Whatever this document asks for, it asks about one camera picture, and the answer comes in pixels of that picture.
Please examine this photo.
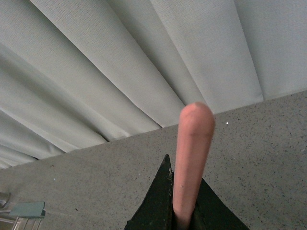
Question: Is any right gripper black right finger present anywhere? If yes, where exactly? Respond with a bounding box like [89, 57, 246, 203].
[189, 180, 248, 230]

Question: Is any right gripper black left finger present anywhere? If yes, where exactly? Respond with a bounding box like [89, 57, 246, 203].
[124, 154, 173, 230]

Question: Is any pink chopstick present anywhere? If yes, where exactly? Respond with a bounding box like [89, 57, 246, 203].
[172, 102, 215, 230]

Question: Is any green metal dish rack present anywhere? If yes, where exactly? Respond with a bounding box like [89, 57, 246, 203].
[0, 192, 46, 230]

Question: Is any white pleated curtain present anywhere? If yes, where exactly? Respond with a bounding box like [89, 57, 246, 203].
[0, 0, 307, 169]

